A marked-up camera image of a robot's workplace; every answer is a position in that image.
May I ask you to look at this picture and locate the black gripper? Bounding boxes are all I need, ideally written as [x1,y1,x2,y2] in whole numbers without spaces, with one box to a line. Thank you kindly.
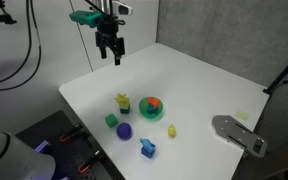
[94,15,126,67]

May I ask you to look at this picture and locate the yellow toy dog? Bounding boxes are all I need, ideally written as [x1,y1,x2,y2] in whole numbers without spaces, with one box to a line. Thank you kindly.
[167,124,177,139]

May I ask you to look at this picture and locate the yellow star toy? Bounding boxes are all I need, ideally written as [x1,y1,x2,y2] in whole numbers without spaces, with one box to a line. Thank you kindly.
[114,93,131,106]

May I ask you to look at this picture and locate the orange toy figure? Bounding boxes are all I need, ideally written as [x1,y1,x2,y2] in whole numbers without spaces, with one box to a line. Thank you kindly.
[146,96,161,109]

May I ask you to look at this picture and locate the green toy cube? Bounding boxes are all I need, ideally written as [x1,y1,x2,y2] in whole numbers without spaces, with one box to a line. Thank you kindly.
[104,113,119,129]

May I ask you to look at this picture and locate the green translucent bowl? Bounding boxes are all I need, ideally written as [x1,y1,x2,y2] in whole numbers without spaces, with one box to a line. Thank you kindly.
[138,96,164,121]

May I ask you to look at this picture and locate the light blue toy figure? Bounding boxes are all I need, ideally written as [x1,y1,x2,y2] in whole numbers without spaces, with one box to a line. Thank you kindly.
[139,137,156,150]

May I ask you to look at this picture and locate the purple bumpy ball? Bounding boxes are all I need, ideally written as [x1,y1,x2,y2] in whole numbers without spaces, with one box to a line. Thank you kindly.
[116,122,133,141]

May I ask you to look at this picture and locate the black red clamp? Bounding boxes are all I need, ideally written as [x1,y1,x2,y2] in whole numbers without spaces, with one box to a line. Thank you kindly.
[77,150,104,175]
[59,123,84,144]

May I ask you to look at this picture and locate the black perforated breadboard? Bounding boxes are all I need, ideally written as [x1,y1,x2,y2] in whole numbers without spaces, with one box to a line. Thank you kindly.
[15,110,127,180]

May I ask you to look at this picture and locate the purple glowing light strip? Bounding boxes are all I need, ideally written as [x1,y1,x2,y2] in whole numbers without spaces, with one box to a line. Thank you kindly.
[33,139,50,154]

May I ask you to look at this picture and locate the yellow tape patch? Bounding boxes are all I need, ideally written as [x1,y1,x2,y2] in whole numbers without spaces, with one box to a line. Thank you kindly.
[234,110,251,122]

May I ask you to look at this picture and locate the grey metal mounting plate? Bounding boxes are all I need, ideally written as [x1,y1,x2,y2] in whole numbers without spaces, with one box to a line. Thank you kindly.
[211,114,268,158]

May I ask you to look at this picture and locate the black tripod pole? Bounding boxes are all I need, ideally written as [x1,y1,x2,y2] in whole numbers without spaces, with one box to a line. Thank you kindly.
[262,47,288,96]

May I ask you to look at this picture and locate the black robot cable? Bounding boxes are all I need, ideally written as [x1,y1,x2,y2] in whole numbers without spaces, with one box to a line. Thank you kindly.
[0,0,43,92]
[0,0,34,87]

